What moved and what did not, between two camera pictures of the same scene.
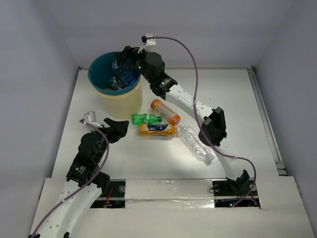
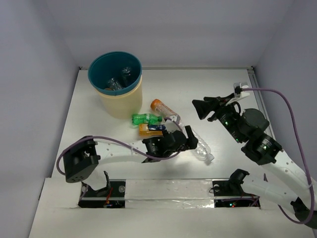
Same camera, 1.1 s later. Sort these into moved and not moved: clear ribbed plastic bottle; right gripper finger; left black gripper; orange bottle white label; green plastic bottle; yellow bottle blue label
Moved: right gripper finger; left black gripper
Not moved: orange bottle white label; clear ribbed plastic bottle; yellow bottle blue label; green plastic bottle
